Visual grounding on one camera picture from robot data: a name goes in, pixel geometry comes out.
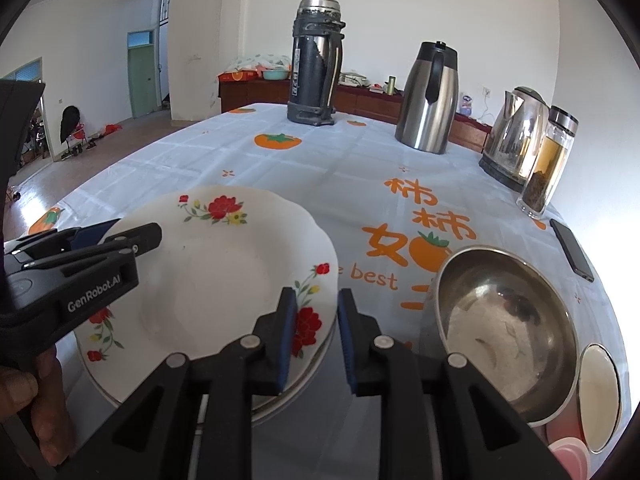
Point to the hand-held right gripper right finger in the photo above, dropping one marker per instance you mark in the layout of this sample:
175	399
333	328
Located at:
347	340

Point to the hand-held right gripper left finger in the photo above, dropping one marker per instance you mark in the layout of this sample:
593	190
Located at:
287	340

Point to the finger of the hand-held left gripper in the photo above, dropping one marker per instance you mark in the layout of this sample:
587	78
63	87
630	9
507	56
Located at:
140	237
95	232

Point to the red flower white plate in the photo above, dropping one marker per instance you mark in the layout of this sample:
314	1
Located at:
210	280

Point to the stainless steel bowl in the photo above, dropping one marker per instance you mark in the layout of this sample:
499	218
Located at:
500	360

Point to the red plastic bowl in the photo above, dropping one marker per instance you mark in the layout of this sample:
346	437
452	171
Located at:
570	455

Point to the white enamel bowl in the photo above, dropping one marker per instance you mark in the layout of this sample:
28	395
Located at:
600	400

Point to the person's left hand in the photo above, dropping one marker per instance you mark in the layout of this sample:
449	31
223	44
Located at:
50	410

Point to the red plastic bag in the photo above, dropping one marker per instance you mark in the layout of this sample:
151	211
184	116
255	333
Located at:
112	128

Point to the black stroller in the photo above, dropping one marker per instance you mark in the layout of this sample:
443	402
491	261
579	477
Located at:
70	120

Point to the green door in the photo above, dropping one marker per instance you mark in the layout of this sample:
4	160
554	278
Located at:
141	85

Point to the persimmon print tablecloth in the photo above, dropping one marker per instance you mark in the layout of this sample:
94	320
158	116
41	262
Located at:
325	180

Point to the brown wooden sideboard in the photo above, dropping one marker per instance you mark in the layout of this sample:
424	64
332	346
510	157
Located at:
250	92

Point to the orange cardboard box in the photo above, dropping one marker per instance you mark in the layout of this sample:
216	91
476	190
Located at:
237	76

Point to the mesh food cover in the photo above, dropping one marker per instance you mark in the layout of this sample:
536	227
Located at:
255	61

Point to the teal plastic basin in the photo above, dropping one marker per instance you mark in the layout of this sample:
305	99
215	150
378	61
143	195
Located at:
275	75

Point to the dark grey thermos flask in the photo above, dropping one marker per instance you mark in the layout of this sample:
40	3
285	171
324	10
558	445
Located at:
307	80

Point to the black smartphone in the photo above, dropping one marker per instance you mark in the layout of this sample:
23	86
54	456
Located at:
572	250

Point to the steel thermal carafe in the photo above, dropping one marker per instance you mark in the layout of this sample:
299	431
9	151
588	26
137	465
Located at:
425	110

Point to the small green can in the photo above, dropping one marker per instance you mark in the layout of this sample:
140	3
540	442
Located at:
390	85

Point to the steel electric kettle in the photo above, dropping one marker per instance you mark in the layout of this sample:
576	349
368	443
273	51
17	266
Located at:
515	140

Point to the glass tea bottle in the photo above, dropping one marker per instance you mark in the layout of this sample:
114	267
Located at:
547	170

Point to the white purple packet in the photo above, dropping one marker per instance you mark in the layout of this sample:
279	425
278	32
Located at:
465	105

